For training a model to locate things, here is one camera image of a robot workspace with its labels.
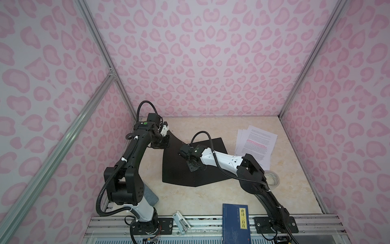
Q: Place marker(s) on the white paper sheet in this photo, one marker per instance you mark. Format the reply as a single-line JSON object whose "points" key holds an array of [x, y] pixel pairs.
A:
{"points": [[238, 139], [244, 144]]}

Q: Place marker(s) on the grey black file folder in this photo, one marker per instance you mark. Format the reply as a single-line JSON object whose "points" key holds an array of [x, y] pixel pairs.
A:
{"points": [[176, 171]]}

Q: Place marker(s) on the middle white paper sheet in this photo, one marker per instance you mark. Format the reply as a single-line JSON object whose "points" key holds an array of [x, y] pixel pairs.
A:
{"points": [[244, 144]]}

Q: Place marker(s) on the aluminium corner post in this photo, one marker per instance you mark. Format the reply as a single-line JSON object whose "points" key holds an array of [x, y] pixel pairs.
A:
{"points": [[99, 41], [336, 14]]}

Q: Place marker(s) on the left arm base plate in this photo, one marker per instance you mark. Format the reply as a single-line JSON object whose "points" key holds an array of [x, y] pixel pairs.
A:
{"points": [[164, 227]]}

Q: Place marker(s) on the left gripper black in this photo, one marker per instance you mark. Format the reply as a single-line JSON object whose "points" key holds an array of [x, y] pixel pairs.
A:
{"points": [[165, 145]]}

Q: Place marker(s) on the clear tape roll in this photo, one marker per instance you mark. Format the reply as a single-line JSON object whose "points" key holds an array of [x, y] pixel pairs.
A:
{"points": [[272, 179]]}

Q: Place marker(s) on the white bracket on rail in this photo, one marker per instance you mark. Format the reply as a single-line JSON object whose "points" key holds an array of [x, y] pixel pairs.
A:
{"points": [[181, 222]]}

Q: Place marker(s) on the grey sponge block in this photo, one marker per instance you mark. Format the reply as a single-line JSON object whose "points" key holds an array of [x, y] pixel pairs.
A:
{"points": [[150, 196]]}

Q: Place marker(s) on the aluminium corner post left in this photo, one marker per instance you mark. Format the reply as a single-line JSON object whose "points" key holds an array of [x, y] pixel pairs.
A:
{"points": [[99, 41]]}

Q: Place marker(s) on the aluminium diagonal beam left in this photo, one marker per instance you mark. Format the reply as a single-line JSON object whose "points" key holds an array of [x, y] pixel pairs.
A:
{"points": [[27, 199]]}

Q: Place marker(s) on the blue book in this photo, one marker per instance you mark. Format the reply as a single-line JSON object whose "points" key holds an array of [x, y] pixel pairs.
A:
{"points": [[235, 224]]}

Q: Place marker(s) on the bottom white paper sheet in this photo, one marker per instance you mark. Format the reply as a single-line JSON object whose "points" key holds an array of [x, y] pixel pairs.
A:
{"points": [[238, 139]]}

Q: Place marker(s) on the top printed paper sheet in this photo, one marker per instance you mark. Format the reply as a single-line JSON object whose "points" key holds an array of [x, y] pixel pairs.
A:
{"points": [[261, 146]]}

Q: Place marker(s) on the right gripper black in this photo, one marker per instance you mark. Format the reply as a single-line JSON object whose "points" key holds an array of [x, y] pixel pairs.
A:
{"points": [[191, 168]]}

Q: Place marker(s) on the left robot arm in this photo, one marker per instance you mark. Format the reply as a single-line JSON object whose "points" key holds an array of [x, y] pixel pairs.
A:
{"points": [[123, 184]]}

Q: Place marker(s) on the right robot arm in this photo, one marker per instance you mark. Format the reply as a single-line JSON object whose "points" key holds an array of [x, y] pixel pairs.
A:
{"points": [[247, 171]]}

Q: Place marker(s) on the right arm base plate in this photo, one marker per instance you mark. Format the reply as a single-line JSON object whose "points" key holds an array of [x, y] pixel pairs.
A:
{"points": [[264, 225]]}

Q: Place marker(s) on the aluminium corner post right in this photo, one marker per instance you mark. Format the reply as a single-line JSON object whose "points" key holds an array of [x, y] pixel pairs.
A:
{"points": [[336, 14]]}

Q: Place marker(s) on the aluminium rail frame front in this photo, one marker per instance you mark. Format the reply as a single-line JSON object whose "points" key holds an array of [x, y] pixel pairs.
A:
{"points": [[312, 229]]}

